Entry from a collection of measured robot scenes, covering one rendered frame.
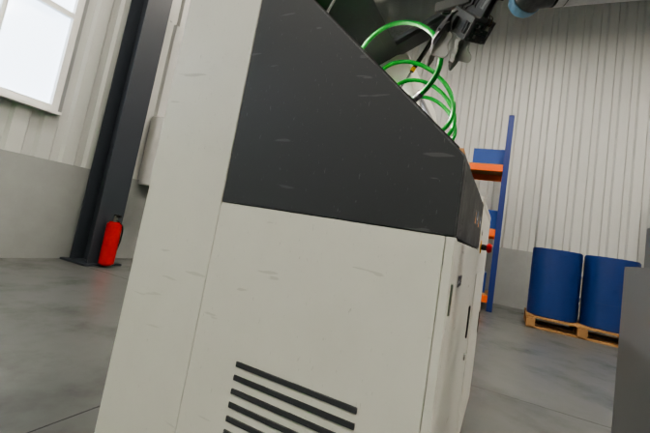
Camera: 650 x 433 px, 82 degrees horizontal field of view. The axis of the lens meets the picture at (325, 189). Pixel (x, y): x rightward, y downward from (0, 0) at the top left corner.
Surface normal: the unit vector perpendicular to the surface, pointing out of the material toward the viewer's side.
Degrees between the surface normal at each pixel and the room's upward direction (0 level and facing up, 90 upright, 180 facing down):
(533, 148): 90
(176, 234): 90
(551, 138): 90
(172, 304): 90
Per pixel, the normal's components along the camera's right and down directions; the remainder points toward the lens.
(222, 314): -0.43, -0.17
